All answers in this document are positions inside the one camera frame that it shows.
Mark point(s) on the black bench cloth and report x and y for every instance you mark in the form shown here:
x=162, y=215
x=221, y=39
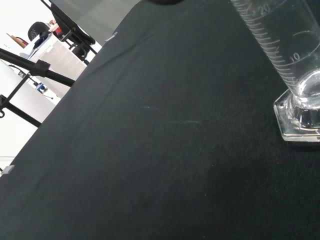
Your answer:
x=150, y=137

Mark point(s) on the grey cloth clip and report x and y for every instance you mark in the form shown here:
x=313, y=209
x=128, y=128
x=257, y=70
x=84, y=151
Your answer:
x=7, y=170
x=111, y=37

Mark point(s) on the white perforated box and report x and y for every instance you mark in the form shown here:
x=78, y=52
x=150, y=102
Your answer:
x=62, y=57

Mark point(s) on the black tripod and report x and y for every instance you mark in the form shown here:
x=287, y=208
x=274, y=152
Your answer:
x=41, y=68

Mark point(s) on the black round headrest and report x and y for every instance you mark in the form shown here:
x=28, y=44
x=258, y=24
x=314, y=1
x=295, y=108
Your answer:
x=36, y=30

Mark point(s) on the black frame cart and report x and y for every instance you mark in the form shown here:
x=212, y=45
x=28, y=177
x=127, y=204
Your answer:
x=67, y=26

